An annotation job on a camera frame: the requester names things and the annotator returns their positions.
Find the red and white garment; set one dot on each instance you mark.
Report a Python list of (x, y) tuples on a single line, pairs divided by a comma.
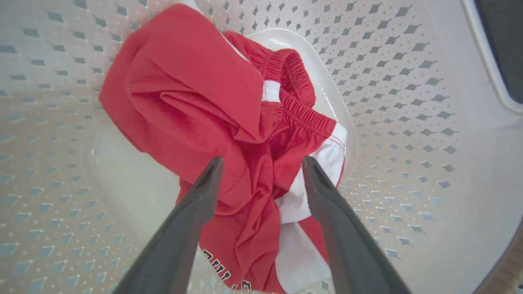
[(196, 110)]

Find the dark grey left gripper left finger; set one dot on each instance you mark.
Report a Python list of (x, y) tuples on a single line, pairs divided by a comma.
[(175, 241)]

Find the cream perforated plastic laundry basket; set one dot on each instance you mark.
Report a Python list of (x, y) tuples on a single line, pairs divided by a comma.
[(408, 122)]

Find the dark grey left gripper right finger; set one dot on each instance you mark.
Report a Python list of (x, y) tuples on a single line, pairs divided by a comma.
[(347, 245)]

